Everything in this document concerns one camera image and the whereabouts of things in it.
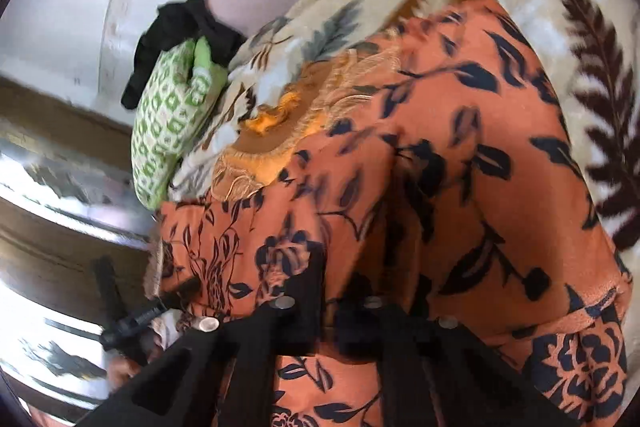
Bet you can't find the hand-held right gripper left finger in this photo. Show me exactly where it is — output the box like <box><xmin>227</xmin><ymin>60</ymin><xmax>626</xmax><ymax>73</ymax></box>
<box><xmin>75</xmin><ymin>246</ymin><xmax>329</xmax><ymax>427</ymax></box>

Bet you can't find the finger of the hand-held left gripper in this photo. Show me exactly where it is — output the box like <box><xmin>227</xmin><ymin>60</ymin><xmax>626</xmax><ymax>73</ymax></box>
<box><xmin>94</xmin><ymin>256</ymin><xmax>167</xmax><ymax>367</ymax></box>

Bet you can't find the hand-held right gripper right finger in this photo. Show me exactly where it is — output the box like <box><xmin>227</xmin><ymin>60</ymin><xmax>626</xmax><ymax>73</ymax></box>
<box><xmin>334</xmin><ymin>294</ymin><xmax>581</xmax><ymax>427</ymax></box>

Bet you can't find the orange floral pillow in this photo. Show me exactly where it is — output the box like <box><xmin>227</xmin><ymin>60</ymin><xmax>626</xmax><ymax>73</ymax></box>
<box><xmin>145</xmin><ymin>0</ymin><xmax>631</xmax><ymax>427</ymax></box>

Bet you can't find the mustard embroidered cloth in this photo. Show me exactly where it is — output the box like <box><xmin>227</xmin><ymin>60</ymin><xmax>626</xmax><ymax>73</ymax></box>
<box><xmin>212</xmin><ymin>49</ymin><xmax>401</xmax><ymax>202</ymax></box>

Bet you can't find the green patterned pillow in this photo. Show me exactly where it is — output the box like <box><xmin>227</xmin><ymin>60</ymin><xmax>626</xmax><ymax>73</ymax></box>
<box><xmin>131</xmin><ymin>37</ymin><xmax>228</xmax><ymax>210</ymax></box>

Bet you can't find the leaf print blanket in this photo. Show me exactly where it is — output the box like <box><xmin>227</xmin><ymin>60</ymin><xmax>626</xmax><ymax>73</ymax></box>
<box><xmin>170</xmin><ymin>0</ymin><xmax>640</xmax><ymax>258</ymax></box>

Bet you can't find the black cloth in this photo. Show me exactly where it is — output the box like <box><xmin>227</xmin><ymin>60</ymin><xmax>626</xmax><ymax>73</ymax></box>
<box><xmin>122</xmin><ymin>0</ymin><xmax>246</xmax><ymax>110</ymax></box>

